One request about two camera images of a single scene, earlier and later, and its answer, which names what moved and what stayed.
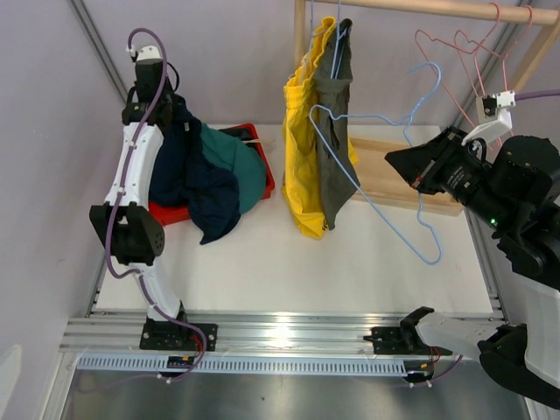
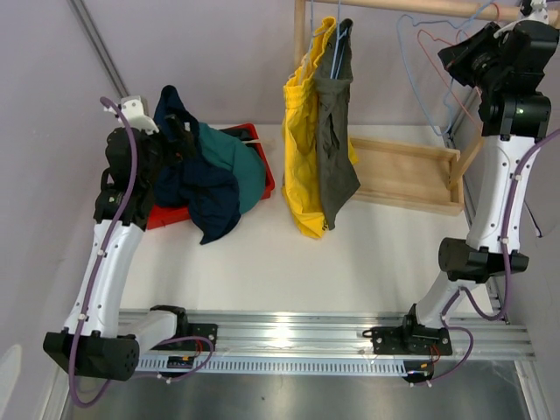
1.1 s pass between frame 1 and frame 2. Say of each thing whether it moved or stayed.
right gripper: moved
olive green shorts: stayed
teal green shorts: stayed
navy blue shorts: stayed
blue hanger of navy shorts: moved
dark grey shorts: stayed
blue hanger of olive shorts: stayed
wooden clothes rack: stayed
